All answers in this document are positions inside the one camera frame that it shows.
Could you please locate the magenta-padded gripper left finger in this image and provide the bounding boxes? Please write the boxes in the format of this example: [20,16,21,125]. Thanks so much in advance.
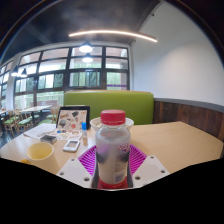
[56,145,100,190]

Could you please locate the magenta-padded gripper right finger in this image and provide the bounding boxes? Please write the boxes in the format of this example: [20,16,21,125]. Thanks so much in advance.
[126,143,171,188]

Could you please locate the red-capped clear drink bottle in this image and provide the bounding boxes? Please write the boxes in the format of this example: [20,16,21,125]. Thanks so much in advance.
[95,109,132,190]

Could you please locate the printed sticker sheet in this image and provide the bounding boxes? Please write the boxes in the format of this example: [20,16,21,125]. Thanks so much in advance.
[49,129,83,141]

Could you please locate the small blue-capped bottle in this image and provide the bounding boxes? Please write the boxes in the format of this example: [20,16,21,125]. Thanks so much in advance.
[81,121,88,139]

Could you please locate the white paper sheets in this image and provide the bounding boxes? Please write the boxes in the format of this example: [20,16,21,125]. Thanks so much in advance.
[23,123,57,140]

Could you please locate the wooden dining table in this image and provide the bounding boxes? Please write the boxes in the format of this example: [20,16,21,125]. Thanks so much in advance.
[19,105,53,126]

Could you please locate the green upholstered booth bench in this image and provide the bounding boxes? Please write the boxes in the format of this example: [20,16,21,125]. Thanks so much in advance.
[63,90,155,126]

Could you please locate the large black-framed window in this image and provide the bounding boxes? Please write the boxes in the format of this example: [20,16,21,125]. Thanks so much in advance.
[0,45,130,111]

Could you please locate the black pendant lamps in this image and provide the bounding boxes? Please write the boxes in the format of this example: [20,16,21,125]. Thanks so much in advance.
[10,40,95,78]

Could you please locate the curved linear ceiling light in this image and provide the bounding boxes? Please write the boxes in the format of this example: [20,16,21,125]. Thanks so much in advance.
[68,29,158,43]

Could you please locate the cream mug with yellow handle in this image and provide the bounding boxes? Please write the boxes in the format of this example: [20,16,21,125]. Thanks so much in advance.
[20,142,61,175]

